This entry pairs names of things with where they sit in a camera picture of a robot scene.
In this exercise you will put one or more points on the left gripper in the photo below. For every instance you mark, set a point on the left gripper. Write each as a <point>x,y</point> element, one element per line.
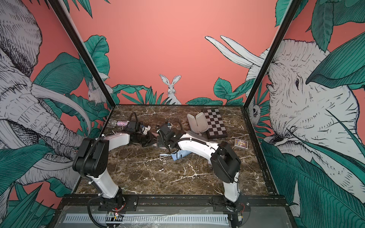
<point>149,139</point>

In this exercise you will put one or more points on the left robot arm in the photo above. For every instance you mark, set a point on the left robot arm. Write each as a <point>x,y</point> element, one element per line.
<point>92,159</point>

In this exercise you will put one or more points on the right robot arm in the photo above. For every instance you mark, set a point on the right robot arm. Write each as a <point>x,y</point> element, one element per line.
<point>224,161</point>

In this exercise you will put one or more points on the purple zippered umbrella case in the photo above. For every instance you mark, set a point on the purple zippered umbrella case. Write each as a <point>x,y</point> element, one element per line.
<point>198,124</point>

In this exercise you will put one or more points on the glittery purple bottle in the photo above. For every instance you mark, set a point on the glittery purple bottle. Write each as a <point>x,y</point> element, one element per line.
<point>116,123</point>

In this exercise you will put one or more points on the checkered chess board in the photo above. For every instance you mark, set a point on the checkered chess board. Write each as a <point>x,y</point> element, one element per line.
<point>216,127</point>

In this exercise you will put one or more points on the small card box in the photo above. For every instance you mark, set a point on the small card box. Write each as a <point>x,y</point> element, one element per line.
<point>241,144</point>

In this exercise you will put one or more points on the white perforated cable duct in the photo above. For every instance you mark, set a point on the white perforated cable duct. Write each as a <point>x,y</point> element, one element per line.
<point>215,219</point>

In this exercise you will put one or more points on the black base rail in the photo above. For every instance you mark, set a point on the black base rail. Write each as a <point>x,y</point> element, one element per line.
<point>133,201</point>

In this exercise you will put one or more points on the left black frame post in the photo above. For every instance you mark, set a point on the left black frame post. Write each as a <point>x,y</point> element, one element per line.
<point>66,21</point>

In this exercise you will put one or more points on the black frame post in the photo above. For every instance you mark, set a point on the black frame post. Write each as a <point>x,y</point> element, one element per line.
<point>289,15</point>
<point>66,21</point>

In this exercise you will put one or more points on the right black frame post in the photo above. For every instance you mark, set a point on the right black frame post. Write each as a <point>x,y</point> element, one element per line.
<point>289,15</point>

